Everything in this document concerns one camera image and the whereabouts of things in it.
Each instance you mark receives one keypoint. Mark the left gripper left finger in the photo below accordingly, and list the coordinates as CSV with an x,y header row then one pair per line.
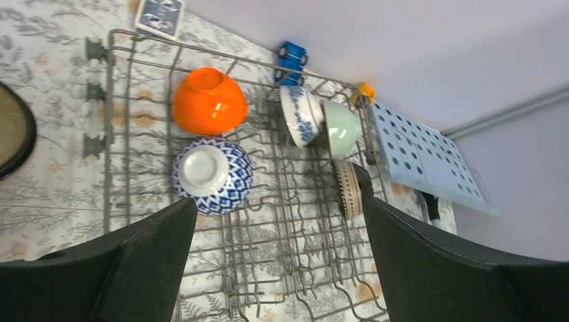
x,y
130,274

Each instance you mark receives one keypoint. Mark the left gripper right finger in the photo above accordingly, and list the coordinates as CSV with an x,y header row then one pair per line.
x,y
428,274

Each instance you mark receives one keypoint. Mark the dark brown patterned bowl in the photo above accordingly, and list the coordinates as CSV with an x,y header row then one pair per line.
x,y
348,189

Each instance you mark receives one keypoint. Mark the grey wire dish rack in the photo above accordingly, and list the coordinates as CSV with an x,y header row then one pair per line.
x,y
286,253

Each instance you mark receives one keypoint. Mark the brown glazed bowl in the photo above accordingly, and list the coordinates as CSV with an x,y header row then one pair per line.
x,y
18,131

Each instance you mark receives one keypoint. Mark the light blue perforated board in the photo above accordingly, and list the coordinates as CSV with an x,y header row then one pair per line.
x,y
426,160

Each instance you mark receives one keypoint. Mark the blue zigzag patterned bowl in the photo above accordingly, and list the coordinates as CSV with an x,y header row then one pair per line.
x,y
215,172

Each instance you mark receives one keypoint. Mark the floral tablecloth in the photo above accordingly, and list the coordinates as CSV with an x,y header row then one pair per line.
x,y
55,200

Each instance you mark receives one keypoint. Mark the pale green bowl back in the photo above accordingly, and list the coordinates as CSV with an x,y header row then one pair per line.
x,y
343,128

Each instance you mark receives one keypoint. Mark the orange bowl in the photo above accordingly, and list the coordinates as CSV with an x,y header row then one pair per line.
x,y
208,103

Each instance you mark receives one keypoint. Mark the orange toy block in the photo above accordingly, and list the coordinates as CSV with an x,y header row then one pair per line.
x,y
364,91

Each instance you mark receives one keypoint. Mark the blue floral white bowl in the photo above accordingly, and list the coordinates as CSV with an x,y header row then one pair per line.
x,y
302,113

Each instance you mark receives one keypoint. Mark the playing card box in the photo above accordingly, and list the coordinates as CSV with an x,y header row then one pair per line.
x,y
159,18

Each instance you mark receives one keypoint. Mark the blue toy car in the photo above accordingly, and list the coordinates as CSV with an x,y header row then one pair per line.
x,y
293,57

